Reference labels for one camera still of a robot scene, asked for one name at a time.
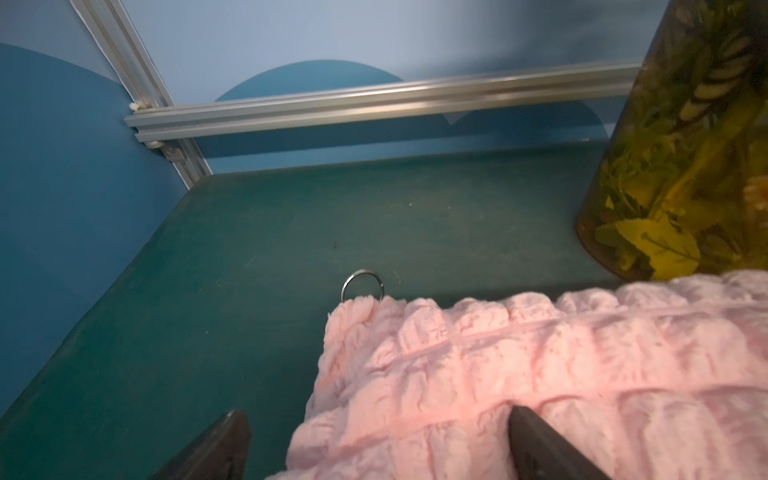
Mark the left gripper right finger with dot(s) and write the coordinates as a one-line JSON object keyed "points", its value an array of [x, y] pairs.
{"points": [[538, 451]]}

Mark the pink puffy bag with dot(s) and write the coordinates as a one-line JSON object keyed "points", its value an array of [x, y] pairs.
{"points": [[649, 381]]}

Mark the amber glass vase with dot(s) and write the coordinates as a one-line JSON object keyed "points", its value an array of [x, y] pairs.
{"points": [[682, 187]]}

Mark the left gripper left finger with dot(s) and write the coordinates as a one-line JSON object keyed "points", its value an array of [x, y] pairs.
{"points": [[220, 452]]}

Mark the left diagonal aluminium post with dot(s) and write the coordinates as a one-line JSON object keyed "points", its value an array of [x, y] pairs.
{"points": [[119, 42]]}

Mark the back horizontal aluminium bar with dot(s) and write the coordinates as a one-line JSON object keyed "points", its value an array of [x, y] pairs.
{"points": [[382, 102]]}

